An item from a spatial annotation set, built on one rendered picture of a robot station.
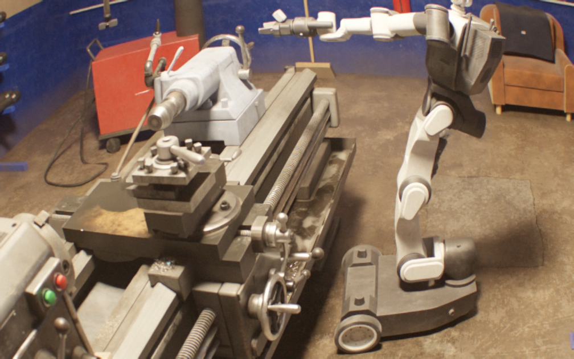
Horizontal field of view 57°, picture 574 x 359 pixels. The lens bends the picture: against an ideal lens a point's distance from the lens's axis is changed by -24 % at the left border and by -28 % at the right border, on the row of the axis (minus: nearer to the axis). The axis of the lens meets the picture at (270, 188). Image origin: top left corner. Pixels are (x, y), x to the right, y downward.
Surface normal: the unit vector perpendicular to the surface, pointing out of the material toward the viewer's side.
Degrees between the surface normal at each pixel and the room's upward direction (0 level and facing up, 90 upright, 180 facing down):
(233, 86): 70
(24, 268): 45
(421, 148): 115
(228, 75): 76
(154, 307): 36
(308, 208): 0
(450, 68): 89
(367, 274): 0
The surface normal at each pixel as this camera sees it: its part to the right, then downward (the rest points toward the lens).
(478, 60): -0.67, 0.23
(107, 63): 0.07, 0.45
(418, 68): -0.27, 0.47
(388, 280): -0.11, -0.88
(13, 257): 0.60, -0.60
